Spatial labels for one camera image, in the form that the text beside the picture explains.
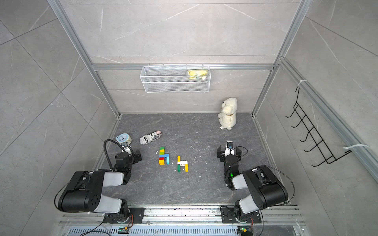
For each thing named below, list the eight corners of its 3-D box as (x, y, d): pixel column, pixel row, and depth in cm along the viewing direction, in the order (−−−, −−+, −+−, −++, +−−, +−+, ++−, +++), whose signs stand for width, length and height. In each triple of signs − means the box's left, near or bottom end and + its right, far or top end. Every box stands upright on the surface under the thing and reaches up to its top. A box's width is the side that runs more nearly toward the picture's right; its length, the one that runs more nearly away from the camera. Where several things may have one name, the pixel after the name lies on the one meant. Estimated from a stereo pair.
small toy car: (141, 146, 103) (140, 143, 100) (139, 140, 106) (138, 137, 103) (163, 137, 107) (162, 134, 104) (160, 132, 110) (159, 129, 107)
